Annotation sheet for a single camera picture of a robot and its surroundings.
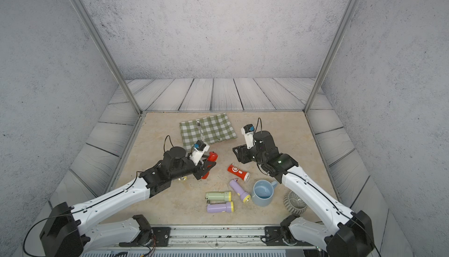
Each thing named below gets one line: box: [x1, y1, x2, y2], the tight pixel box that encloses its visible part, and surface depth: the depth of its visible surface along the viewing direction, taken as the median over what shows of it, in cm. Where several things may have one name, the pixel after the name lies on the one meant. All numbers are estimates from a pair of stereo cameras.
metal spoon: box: [195, 120, 205, 141], surface depth 113 cm
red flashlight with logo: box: [226, 163, 251, 182], surface depth 91 cm
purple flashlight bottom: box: [206, 201, 235, 214], surface depth 80 cm
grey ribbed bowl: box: [282, 190, 308, 215], surface depth 77 cm
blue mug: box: [251, 179, 278, 207], surface depth 82 cm
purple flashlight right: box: [229, 178, 252, 204], surface depth 86 cm
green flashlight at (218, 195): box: [205, 190, 232, 202], surface depth 82 cm
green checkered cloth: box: [179, 112, 238, 152], surface depth 113 cm
